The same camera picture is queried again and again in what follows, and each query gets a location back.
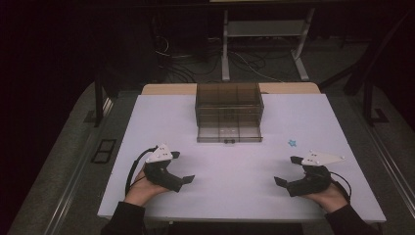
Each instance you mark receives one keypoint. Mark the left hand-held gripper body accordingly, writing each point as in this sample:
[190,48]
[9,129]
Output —
[162,176]

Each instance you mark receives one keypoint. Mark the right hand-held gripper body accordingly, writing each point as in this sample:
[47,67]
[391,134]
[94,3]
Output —
[313,182]

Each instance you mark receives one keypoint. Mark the small blue star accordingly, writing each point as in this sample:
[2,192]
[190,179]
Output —
[292,142]

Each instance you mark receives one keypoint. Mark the transparent brown drawer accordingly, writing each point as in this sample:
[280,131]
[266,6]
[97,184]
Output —
[228,133]

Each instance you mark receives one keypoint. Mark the transparent brown drawer cabinet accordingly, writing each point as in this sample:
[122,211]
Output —
[228,98]

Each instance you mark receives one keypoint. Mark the person's right hand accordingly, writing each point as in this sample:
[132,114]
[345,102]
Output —
[329,197]

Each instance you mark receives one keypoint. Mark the person's left hand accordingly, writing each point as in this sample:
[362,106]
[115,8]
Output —
[141,191]

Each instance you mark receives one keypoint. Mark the black metal stand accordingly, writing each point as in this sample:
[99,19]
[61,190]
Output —
[99,101]
[370,104]

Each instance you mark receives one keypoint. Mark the grey metal stand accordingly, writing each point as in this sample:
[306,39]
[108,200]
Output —
[266,28]

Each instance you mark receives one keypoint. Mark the black rectangular floor frame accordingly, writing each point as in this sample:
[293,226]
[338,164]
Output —
[104,150]

